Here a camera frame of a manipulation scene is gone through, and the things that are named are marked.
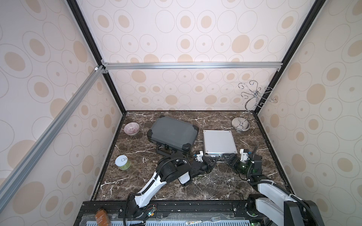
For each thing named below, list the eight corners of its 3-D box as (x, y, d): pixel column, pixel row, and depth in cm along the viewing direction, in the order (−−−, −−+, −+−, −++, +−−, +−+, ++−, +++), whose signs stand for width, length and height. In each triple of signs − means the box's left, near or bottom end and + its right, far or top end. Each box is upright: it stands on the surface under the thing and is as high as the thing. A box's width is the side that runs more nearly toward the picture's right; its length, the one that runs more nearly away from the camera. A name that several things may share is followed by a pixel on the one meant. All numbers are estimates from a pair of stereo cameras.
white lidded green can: (116, 170, 90) (112, 166, 85) (120, 159, 95) (116, 154, 90) (129, 170, 90) (126, 166, 85) (131, 159, 95) (129, 154, 90)
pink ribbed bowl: (124, 136, 106) (122, 132, 102) (128, 126, 112) (126, 122, 109) (138, 136, 106) (137, 132, 102) (141, 126, 113) (139, 122, 109)
